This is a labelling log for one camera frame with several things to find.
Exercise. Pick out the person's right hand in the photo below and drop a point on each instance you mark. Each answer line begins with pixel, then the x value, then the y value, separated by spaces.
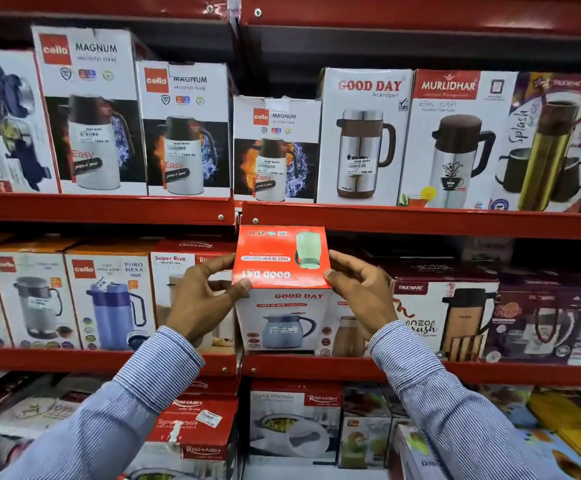
pixel 370 299

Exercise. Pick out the person's left hand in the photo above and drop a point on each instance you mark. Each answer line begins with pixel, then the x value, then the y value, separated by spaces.
pixel 195 304

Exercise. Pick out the person's right thumb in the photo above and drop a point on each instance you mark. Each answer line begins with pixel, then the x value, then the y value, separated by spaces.
pixel 338 278

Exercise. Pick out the person's left thumb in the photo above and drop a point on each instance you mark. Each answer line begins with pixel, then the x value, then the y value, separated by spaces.
pixel 234 290

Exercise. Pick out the red-top white kettle box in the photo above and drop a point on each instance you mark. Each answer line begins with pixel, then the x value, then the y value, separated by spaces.
pixel 280 259

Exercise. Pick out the person's left forearm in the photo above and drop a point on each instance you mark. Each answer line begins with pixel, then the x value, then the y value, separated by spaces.
pixel 115 414

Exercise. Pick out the person's right forearm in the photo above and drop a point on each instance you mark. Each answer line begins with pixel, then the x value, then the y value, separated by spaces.
pixel 450 414

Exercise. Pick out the white box with brown jug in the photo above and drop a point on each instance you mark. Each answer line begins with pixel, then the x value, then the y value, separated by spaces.
pixel 346 337

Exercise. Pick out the red-top white jug box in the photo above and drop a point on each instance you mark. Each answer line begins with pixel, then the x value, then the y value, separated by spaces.
pixel 170 274

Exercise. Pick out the red box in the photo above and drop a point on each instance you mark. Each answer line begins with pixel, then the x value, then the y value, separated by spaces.
pixel 215 386

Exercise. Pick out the dark maroon flat box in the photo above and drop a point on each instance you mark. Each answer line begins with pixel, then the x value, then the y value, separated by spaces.
pixel 435 267

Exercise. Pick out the red metal shelf rack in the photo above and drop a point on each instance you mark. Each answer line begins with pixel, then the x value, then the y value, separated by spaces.
pixel 100 208
pixel 420 222

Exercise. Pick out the white box with black flask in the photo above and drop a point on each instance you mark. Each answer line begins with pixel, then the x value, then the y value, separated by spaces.
pixel 440 319

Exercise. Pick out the orange-top box with blue jug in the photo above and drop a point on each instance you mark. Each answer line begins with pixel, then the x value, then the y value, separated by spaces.
pixel 113 304

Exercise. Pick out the white box with steel jug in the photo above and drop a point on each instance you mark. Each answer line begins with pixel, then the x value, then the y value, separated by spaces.
pixel 365 144

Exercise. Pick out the small white flask box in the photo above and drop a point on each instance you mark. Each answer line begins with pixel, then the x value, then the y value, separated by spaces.
pixel 276 154

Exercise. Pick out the red-top white casserole box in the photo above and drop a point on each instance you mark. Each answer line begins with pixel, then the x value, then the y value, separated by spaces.
pixel 195 424

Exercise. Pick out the white box with casserole picture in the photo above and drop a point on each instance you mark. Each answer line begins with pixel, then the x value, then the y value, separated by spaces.
pixel 295 424

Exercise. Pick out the box with juice glass picture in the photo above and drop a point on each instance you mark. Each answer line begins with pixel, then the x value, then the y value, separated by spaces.
pixel 365 434

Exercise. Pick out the medium white flask box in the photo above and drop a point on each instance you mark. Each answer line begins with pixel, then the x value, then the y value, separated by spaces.
pixel 188 134

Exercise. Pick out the red-label white steel jug box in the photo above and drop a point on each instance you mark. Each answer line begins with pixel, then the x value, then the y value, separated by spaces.
pixel 453 144

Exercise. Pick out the white box with green print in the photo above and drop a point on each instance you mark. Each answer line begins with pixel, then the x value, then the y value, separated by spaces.
pixel 415 454

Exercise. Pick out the orange-top box with grey jug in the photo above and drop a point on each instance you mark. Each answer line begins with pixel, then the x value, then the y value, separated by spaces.
pixel 33 304

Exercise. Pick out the maroon box with cup set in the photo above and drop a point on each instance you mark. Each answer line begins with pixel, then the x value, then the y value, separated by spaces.
pixel 535 324

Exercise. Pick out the large white flask box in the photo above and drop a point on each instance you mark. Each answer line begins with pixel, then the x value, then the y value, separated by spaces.
pixel 95 109

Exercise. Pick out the white flat box with print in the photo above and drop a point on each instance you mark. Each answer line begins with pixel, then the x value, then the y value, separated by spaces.
pixel 35 409

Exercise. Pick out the white box with gold flask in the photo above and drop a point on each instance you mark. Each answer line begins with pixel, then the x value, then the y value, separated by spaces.
pixel 550 149

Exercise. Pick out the yellow box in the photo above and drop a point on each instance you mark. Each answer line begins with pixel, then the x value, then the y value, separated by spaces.
pixel 575 419

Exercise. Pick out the white box with dark flask set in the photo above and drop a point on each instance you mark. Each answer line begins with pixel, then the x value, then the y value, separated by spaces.
pixel 5 124

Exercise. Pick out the colourful food picture box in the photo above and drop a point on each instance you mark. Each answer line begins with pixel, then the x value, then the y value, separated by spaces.
pixel 560 457

